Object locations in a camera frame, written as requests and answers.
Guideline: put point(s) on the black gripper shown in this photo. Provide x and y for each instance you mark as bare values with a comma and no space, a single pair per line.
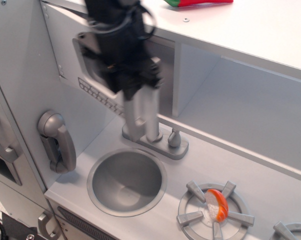
120,60

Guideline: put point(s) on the grey toy microwave door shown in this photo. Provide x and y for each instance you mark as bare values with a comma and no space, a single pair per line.
150,96

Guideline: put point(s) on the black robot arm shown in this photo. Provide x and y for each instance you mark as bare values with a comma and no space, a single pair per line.
115,15

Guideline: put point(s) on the grey toy faucet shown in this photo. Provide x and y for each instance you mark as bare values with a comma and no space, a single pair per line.
169,143

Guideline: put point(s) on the round grey toy sink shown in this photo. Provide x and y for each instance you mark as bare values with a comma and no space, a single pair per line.
127,182

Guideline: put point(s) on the red chili pepper toy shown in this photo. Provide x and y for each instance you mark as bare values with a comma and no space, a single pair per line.
186,3

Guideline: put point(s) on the salmon sushi toy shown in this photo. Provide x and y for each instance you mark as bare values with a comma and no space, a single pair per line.
217,205

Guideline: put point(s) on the grey toy stove burner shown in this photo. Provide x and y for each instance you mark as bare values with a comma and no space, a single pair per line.
196,222

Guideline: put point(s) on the grey toy wall phone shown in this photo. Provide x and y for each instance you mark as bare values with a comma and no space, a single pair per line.
57,142

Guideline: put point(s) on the grey oven door handle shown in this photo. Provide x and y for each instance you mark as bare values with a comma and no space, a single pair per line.
46,227

